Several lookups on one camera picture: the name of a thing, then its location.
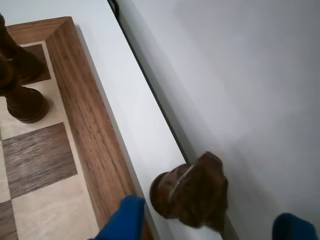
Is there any black cable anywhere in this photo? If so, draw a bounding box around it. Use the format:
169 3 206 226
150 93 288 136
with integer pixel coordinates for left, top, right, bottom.
107 0 121 20

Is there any wooden chessboard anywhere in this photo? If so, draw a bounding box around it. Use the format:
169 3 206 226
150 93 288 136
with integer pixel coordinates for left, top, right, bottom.
0 16 153 240

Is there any dark knight chess piece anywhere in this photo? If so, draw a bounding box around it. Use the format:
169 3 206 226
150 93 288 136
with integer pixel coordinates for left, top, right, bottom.
149 151 230 232

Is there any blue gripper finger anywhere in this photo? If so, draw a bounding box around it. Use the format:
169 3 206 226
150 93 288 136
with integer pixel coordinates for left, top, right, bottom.
271 212 320 240
87 194 146 240

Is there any dark rook chess piece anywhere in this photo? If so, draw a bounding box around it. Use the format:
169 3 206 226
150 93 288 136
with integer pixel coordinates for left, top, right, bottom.
0 12 47 87

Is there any dark pawn chess piece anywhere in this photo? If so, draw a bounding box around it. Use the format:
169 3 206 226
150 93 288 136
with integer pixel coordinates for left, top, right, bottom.
0 53 50 125

